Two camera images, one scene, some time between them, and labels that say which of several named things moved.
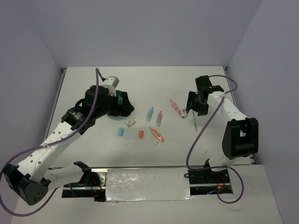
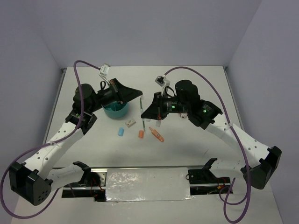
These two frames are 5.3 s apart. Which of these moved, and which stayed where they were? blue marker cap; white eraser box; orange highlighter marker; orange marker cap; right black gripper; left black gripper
Moved: left black gripper; right black gripper
Stayed: blue marker cap; orange highlighter marker; orange marker cap; white eraser box
